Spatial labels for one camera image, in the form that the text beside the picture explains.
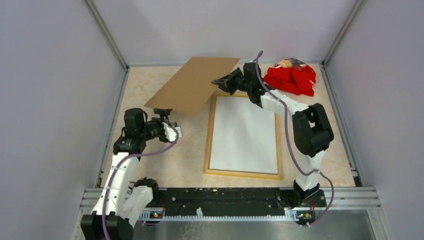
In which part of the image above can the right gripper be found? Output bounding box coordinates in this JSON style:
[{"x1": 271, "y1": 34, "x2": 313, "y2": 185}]
[{"x1": 211, "y1": 67, "x2": 252, "y2": 96}]

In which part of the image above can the brown backing board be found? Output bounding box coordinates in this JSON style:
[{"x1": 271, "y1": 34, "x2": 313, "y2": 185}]
[{"x1": 144, "y1": 56, "x2": 240, "y2": 117}]

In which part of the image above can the building photo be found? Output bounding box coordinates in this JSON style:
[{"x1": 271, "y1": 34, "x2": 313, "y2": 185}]
[{"x1": 209, "y1": 95, "x2": 279, "y2": 175}]

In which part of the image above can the yellow wooden picture frame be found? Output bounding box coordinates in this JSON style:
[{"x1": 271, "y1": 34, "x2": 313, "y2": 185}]
[{"x1": 202, "y1": 92, "x2": 284, "y2": 181}]

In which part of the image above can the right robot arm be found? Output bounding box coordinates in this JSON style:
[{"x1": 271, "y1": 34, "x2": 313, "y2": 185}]
[{"x1": 212, "y1": 62, "x2": 334, "y2": 209}]

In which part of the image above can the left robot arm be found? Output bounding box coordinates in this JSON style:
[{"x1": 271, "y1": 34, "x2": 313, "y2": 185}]
[{"x1": 80, "y1": 108, "x2": 183, "y2": 240}]

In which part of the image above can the red cloth doll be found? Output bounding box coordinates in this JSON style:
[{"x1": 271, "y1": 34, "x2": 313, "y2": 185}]
[{"x1": 263, "y1": 58, "x2": 317, "y2": 97}]

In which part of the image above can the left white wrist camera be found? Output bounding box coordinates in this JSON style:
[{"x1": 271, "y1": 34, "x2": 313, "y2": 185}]
[{"x1": 162, "y1": 122, "x2": 183, "y2": 143}]

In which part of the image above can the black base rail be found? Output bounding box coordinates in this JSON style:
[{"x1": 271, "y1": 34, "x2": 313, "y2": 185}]
[{"x1": 129, "y1": 187, "x2": 327, "y2": 218}]

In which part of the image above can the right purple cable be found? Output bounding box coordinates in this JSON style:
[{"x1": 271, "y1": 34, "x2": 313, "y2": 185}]
[{"x1": 253, "y1": 50, "x2": 335, "y2": 227}]

